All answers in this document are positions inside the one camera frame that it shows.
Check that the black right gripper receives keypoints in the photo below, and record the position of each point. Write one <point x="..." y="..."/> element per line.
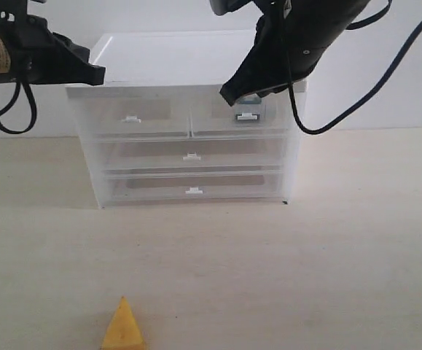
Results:
<point x="265" y="65"/>

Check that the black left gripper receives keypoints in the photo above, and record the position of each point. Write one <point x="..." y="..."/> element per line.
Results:
<point x="45" y="57"/>

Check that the white blue-labelled pill bottle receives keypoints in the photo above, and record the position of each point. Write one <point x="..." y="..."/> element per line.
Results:
<point x="248" y="109"/>

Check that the yellow cheese wedge toy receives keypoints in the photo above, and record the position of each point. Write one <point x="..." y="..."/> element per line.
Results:
<point x="123" y="332"/>

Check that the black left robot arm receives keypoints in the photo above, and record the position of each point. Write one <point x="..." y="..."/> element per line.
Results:
<point x="7" y="75"/>

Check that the clear middle wide drawer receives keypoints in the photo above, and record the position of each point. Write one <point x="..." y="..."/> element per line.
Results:
<point x="129" y="155"/>

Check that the clear wide drawer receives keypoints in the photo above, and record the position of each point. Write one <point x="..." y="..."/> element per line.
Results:
<point x="253" y="184"/>
<point x="129" y="155"/>

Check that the white plastic drawer cabinet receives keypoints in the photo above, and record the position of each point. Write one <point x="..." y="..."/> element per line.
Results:
<point x="184" y="66"/>

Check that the clear bottom wide drawer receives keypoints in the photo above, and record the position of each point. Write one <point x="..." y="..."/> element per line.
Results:
<point x="253" y="184"/>

